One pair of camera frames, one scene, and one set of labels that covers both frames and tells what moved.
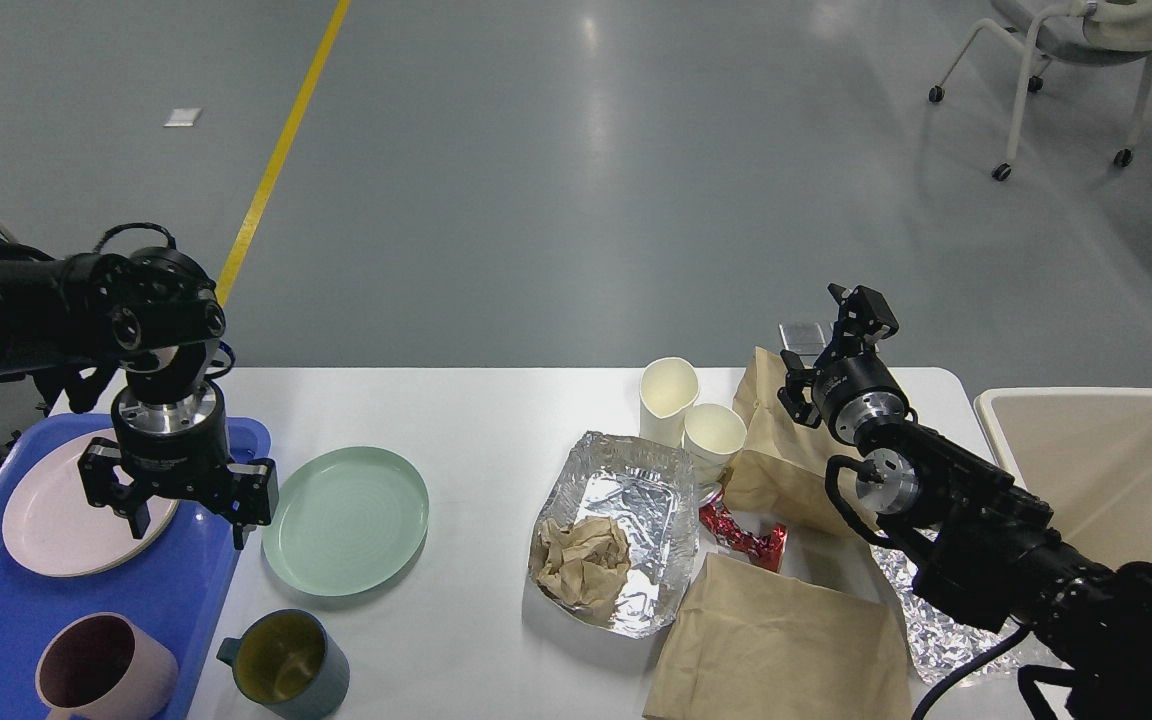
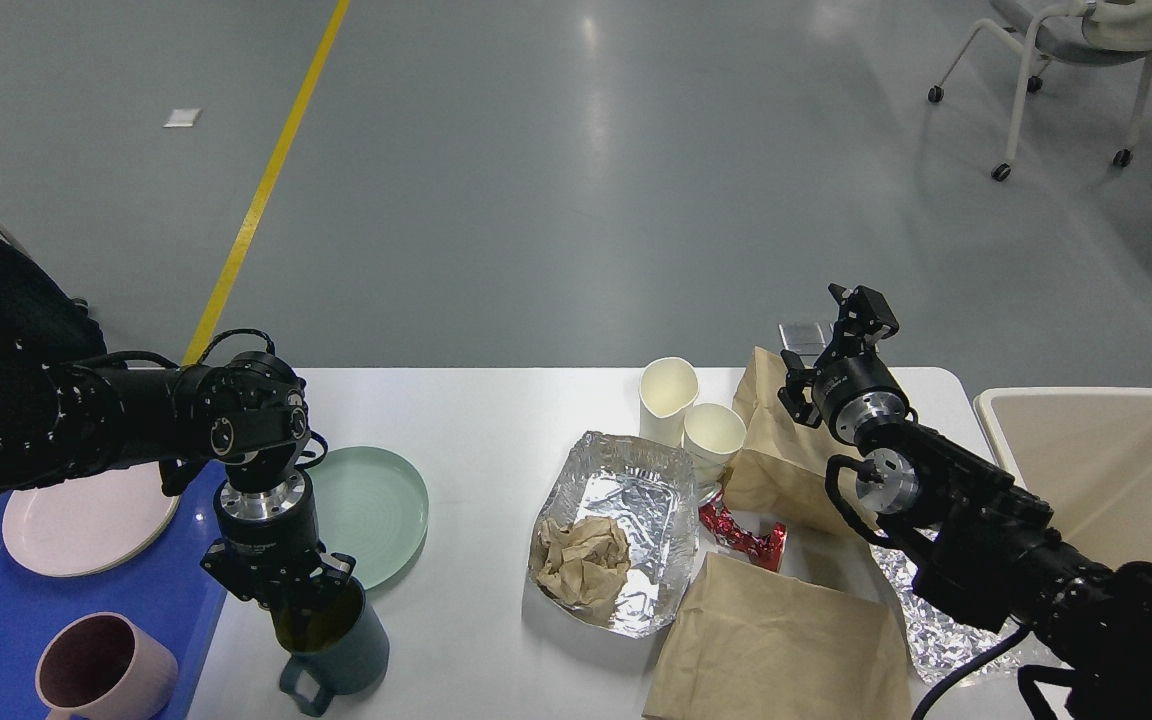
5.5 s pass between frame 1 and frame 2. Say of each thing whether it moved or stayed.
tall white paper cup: stayed
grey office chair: stayed
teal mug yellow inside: moved
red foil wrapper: stayed
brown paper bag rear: stayed
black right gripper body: stayed
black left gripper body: moved
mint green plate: stayed
